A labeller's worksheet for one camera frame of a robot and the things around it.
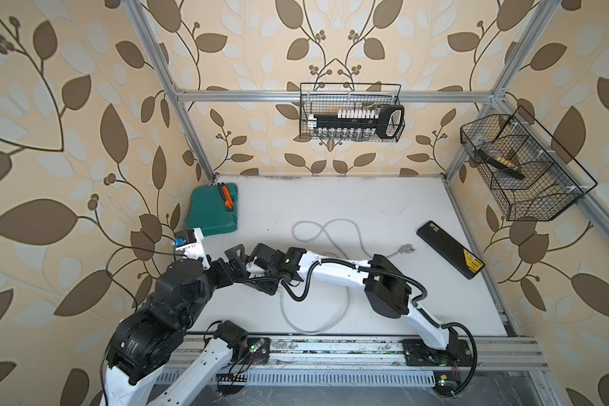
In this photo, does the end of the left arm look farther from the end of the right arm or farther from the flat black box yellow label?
the flat black box yellow label

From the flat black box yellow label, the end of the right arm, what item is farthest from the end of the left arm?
the flat black box yellow label

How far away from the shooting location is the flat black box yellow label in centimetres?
91
